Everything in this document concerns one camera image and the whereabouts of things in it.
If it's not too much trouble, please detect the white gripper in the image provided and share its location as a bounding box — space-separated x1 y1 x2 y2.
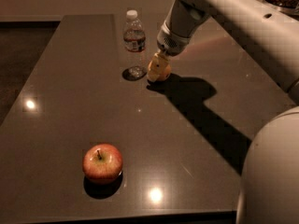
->
147 0 209 82

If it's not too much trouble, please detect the orange fruit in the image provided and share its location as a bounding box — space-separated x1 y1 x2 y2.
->
158 65 171 81

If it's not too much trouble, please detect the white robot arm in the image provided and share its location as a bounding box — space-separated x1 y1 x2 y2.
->
148 0 299 224

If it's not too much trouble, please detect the clear plastic water bottle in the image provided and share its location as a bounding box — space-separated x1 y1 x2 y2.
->
122 9 147 80

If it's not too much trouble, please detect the red yellow apple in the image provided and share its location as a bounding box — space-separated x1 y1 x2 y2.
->
82 144 123 185

